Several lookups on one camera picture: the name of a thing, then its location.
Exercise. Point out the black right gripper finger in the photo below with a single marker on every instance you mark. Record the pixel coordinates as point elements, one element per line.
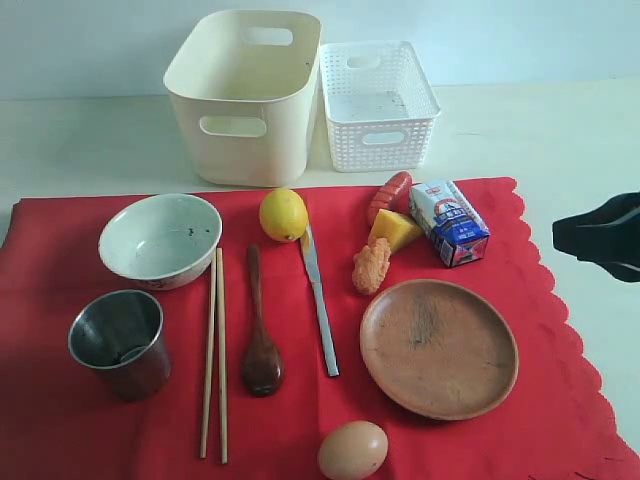
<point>607,236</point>

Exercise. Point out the blue white milk carton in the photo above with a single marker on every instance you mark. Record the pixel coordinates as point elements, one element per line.
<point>456,230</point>

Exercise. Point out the yellow cheese wedge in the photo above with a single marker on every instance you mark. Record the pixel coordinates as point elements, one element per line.
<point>398,229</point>

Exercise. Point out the orange fried chicken piece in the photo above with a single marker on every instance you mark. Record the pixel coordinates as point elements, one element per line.
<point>371,265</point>

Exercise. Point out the yellow lemon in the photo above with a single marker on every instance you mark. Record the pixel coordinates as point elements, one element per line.
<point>283,215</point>

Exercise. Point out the brown wooden plate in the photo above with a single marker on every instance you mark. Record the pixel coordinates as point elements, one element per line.
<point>438,349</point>

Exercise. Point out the red toy sausage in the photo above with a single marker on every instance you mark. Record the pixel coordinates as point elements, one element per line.
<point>392,194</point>

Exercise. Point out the white perforated plastic basket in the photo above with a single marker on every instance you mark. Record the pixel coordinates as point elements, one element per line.
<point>379,106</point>

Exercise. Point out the silver table knife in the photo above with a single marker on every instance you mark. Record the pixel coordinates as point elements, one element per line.
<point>310,258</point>

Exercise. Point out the brown egg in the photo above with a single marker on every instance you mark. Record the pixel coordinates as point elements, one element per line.
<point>354,450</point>

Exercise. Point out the dark wooden spoon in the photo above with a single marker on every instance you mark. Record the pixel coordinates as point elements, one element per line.
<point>262,367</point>

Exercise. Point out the right wooden chopstick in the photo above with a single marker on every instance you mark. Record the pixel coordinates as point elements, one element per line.
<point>222,362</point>

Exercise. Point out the wooden chopstick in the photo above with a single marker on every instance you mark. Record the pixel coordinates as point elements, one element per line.
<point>222,362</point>
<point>207,382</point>

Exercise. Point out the cream plastic storage bin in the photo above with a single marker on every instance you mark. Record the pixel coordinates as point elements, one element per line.
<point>244,89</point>

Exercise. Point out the left wooden chopstick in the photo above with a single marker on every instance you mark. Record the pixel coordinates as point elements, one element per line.
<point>207,382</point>

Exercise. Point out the white ceramic bowl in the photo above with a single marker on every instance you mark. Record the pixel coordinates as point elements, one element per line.
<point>161,242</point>

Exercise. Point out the red tablecloth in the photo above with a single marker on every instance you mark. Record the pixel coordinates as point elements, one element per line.
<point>60,421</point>

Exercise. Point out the stainless steel cup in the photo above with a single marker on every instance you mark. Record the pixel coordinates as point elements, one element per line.
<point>120,337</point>

